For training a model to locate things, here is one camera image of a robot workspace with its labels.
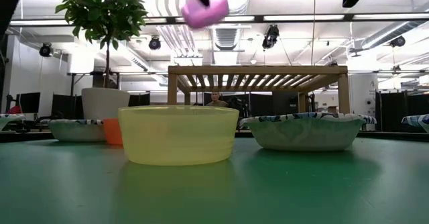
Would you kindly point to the blue patterned paper bowl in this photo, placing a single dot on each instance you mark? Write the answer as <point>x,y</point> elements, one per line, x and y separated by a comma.
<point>419,120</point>
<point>8,118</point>
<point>305,133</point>
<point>75,131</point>

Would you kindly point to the orange plastic cup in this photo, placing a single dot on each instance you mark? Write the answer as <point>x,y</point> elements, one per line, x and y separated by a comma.
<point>112,131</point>

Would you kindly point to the slatted wooden shelf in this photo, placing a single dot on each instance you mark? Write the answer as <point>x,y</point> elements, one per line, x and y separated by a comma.
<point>258,70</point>

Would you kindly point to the black ceiling spotlight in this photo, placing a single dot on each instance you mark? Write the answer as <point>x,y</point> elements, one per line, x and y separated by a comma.
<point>154,44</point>
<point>271,36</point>
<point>45,50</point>
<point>398,42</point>

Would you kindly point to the white cylindrical machine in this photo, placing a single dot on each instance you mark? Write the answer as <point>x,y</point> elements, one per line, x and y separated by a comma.
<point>363,96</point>

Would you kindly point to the green leafy potted tree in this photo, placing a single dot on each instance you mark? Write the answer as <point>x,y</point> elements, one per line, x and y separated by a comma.
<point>100,12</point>

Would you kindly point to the person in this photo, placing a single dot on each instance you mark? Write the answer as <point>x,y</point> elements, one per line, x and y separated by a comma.
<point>216,100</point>

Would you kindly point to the black partition screen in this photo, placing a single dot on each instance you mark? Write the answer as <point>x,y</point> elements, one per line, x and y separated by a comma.
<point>395,110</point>

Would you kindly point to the white plant pot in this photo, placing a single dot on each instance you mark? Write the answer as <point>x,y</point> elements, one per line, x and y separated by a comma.
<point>104,103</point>

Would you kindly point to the black computer monitor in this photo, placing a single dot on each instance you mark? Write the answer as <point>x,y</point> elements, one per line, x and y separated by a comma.
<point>28,102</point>

